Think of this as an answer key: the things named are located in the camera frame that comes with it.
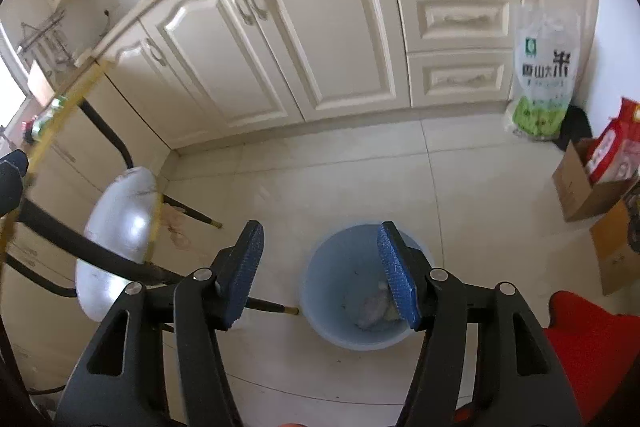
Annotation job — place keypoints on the crumpled clear plastic bag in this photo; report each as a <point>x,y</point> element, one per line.
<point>176,227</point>

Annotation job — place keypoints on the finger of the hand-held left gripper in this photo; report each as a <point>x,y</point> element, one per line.
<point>7,192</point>
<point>17,161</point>

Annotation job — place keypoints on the gold-rimmed glass table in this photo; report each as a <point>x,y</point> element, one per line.
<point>75,93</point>

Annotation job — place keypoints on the red and white food bag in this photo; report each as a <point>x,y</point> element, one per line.
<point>610,152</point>

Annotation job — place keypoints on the black plastic bag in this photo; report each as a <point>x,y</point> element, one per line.
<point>575,127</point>

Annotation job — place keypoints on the green labelled bottle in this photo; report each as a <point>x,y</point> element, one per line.
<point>49,112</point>

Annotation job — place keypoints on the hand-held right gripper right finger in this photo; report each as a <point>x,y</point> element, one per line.
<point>397,277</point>

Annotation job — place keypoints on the white crumpled paper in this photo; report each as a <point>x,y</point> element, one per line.
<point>372,307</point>

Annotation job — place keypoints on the open cardboard box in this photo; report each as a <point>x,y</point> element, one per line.
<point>575,187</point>
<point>615,252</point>

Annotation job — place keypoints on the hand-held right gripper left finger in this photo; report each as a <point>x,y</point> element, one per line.
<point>245,274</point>

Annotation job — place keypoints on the white and green rice bag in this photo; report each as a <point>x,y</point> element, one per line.
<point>545,72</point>

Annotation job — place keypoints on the cream cabinet drawer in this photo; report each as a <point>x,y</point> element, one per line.
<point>457,17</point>
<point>457,77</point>

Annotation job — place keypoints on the light blue plastic bucket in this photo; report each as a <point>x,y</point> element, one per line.
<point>340,277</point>

